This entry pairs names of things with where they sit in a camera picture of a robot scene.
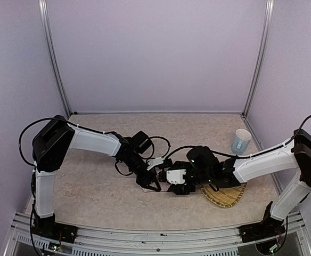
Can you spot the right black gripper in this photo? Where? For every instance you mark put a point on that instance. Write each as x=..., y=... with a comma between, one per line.
x=181, y=189

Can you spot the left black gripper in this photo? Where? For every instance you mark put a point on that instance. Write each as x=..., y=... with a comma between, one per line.
x=144, y=177

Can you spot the pink and black folding umbrella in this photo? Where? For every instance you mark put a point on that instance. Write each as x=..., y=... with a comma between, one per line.
x=163, y=185

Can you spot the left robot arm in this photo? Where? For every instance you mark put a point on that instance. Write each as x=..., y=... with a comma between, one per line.
x=49, y=148

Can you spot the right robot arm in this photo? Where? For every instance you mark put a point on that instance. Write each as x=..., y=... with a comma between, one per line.
x=203, y=168

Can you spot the woven bamboo tray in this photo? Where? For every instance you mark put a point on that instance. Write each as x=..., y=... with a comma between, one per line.
x=223, y=197

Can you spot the white and blue cup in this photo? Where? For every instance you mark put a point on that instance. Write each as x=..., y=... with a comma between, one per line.
x=241, y=141

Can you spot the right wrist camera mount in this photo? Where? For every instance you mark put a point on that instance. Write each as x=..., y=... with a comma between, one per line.
x=173, y=174

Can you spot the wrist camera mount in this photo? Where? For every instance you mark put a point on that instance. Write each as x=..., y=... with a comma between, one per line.
x=173, y=174
x=160, y=163

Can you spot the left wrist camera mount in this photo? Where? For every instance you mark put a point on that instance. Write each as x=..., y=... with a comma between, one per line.
x=160, y=163

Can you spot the aluminium front rail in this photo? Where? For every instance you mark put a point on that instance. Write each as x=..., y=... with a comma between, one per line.
x=103, y=241

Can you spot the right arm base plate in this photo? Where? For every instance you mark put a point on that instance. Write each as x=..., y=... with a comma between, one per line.
x=258, y=231

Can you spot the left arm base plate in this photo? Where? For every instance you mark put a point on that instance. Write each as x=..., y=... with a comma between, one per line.
x=56, y=231

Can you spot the right aluminium corner post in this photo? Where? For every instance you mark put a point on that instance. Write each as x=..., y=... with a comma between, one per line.
x=260, y=57

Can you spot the aluminium corner post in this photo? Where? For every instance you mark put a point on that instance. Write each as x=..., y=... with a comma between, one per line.
x=43, y=9
x=260, y=57

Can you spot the left aluminium corner post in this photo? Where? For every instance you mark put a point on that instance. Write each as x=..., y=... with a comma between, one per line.
x=43, y=9

